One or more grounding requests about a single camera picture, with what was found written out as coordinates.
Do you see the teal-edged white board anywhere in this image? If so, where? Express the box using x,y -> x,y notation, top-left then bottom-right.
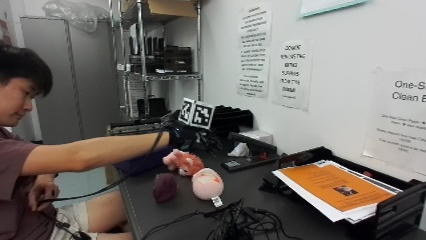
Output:
298,0 -> 370,19

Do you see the brown cardboard box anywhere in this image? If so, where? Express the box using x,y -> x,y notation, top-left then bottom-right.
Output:
145,0 -> 200,20

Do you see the black flat box with label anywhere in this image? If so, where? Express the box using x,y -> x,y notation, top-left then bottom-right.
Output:
220,152 -> 281,174

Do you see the black and silver flat device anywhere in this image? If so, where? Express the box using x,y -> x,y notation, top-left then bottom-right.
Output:
107,116 -> 172,137

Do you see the black equipment on shelf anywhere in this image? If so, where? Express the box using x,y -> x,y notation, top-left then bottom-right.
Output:
128,35 -> 194,75

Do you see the black bar-shaped desk device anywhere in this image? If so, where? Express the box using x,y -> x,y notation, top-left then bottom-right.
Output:
226,131 -> 280,157

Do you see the bundle of black cables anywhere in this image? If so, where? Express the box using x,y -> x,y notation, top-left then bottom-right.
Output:
140,198 -> 305,240

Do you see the white cube with black markers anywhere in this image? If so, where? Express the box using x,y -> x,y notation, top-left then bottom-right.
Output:
177,97 -> 217,130

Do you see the dark purple plush toy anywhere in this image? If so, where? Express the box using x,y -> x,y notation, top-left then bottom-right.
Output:
152,172 -> 180,204

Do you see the tall printed wall notice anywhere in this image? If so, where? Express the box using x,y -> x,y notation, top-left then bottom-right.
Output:
236,2 -> 273,100

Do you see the black slotted desk organizer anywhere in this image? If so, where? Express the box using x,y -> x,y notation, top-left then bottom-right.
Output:
210,104 -> 254,138

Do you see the metal wire shelf rack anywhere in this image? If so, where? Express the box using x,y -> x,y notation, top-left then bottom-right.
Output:
108,0 -> 205,122

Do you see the clear plastic bag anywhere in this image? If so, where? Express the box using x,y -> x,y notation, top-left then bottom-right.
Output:
41,0 -> 111,33

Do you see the black paper tray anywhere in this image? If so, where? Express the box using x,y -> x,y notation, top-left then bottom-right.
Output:
258,145 -> 426,240

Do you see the the person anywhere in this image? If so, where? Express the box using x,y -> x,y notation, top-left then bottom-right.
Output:
0,43 -> 174,240

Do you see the black glove cable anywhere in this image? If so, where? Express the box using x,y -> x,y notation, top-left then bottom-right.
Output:
36,114 -> 176,240

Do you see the small white box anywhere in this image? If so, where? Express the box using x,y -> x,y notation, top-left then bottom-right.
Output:
238,129 -> 274,145

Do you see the paper stack with orange cover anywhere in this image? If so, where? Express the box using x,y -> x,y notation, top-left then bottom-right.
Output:
270,159 -> 403,224

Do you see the pink and white round plush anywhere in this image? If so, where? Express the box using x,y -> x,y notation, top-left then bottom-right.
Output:
190,167 -> 226,208

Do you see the short bold-print wall notice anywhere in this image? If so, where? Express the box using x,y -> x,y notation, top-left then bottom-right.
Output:
272,39 -> 314,112

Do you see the black box under shelf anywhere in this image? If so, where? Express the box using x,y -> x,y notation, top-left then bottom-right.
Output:
136,96 -> 169,119

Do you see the pink dinosaur plush toy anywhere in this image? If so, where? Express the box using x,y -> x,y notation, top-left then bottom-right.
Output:
161,148 -> 206,177

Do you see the grey metal cabinet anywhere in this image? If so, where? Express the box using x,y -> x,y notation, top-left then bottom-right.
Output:
19,15 -> 123,145

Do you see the crumpled white tissue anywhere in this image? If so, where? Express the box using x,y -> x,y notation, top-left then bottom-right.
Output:
226,142 -> 252,158

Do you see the large wall notice sheet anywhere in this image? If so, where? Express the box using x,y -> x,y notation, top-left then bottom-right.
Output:
362,67 -> 426,177

